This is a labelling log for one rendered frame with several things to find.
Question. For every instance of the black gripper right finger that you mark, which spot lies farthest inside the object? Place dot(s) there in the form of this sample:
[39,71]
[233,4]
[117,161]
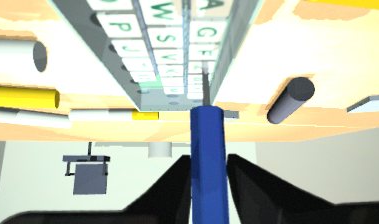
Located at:
[261,197]

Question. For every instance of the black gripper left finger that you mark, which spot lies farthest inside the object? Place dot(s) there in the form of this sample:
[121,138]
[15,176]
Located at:
[167,201]

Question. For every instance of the blue stylus with grey tip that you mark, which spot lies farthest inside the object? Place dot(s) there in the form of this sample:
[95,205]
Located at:
[209,181]

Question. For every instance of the grey rectangular block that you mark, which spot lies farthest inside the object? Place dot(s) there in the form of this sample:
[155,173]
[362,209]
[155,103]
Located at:
[230,115]

